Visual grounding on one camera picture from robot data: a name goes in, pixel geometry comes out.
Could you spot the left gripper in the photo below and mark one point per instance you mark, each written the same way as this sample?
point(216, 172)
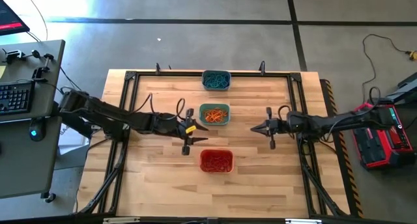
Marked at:
point(169, 124)

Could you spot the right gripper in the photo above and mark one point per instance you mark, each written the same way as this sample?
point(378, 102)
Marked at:
point(277, 124)

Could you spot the blue rubber band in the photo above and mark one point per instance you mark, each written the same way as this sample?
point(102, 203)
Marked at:
point(215, 80)

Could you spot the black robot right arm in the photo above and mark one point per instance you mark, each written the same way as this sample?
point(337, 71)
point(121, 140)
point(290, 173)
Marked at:
point(342, 121)

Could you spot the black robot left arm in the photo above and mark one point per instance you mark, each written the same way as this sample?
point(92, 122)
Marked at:
point(107, 115)

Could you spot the small yellow tag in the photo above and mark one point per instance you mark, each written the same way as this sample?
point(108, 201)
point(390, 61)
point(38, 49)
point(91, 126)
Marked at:
point(190, 129)

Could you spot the green plastic basket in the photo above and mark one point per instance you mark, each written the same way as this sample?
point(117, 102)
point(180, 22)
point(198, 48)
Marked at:
point(203, 120)

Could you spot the orange plastic basket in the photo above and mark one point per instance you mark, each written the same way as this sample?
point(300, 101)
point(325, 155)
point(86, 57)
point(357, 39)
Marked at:
point(202, 162)

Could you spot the blue plastic basket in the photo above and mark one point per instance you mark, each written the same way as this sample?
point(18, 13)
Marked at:
point(206, 85)

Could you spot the yellow black hazard tape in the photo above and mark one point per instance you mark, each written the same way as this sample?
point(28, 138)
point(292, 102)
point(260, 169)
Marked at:
point(350, 172)

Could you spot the red black power station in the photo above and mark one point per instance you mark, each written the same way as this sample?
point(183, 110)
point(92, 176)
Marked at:
point(374, 149)

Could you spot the white printed sheet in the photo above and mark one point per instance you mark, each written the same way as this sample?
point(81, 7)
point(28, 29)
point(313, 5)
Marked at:
point(70, 139)

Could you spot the grey metal stand base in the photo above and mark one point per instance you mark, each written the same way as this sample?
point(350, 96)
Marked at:
point(405, 90)

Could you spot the black computer mouse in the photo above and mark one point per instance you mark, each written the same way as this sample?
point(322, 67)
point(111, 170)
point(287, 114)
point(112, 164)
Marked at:
point(36, 131)

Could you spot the black desk clamp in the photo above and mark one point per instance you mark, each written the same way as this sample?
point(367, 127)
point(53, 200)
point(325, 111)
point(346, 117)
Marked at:
point(40, 71)
point(14, 54)

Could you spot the grey side desk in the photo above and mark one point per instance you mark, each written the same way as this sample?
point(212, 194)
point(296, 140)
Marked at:
point(19, 159)

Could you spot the black backlit keyboard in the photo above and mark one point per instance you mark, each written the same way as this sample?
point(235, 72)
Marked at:
point(14, 97)

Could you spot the dark computer screen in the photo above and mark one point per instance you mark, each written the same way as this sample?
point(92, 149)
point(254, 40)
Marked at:
point(9, 19)

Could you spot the silver metal bracket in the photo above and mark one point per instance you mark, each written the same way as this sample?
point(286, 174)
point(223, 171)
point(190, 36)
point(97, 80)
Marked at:
point(120, 220)
point(303, 221)

